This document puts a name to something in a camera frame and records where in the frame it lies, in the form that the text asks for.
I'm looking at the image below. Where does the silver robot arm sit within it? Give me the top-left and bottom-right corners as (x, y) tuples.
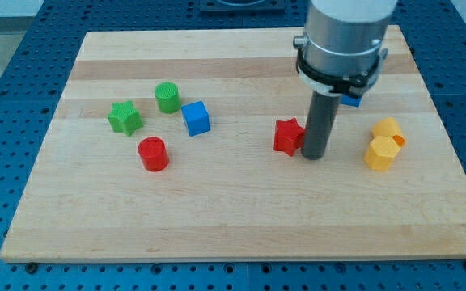
(293, 0), (397, 99)

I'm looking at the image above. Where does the blue triangle block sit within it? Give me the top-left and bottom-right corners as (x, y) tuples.
(341, 95), (362, 108)

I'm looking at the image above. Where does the blue cube block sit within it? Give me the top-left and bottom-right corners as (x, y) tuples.
(181, 101), (210, 137)

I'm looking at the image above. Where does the red star block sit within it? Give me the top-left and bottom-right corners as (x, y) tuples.
(273, 118), (305, 156)

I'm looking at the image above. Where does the wooden board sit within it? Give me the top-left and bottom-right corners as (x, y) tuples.
(0, 25), (466, 263)

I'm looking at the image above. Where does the red cylinder block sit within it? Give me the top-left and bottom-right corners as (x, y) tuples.
(138, 137), (169, 172)

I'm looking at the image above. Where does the green cylinder block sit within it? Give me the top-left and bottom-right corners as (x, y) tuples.
(155, 82), (181, 114)

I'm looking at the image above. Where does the dark grey cylindrical pointer tool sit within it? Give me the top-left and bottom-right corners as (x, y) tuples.
(301, 91), (341, 160)

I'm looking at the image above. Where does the green star block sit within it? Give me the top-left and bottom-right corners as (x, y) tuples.
(108, 100), (143, 137)

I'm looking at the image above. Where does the yellow hexagon block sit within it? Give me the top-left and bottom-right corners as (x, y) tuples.
(363, 136), (400, 171)

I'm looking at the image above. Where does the yellow heart block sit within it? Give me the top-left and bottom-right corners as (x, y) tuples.
(371, 116), (406, 147)

